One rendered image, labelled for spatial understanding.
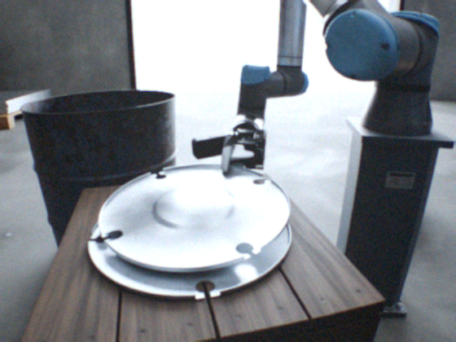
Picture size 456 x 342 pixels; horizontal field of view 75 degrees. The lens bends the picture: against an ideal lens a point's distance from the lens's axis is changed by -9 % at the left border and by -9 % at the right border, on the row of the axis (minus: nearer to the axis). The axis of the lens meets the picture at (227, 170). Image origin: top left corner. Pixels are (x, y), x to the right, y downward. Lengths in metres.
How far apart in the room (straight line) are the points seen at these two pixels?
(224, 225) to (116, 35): 4.16
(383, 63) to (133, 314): 0.50
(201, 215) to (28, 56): 4.55
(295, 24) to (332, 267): 0.64
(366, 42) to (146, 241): 0.44
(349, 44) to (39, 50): 4.49
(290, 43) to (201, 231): 0.59
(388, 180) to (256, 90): 0.37
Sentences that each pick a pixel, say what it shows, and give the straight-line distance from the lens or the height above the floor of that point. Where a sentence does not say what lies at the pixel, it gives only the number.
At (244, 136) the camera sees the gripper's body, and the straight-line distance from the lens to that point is 0.70.
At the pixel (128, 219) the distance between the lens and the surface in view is 0.50.
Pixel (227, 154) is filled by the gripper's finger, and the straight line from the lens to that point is 0.61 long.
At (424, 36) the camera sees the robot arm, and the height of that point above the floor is 0.64.
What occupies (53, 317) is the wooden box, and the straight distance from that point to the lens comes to 0.39.
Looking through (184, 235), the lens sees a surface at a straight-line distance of 0.44.
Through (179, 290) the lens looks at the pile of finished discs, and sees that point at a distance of 0.38.
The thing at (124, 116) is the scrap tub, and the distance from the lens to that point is 0.76.
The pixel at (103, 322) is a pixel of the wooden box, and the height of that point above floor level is 0.35.
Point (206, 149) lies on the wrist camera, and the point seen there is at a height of 0.39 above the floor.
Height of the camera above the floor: 0.60
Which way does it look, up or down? 21 degrees down
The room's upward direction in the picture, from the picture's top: straight up
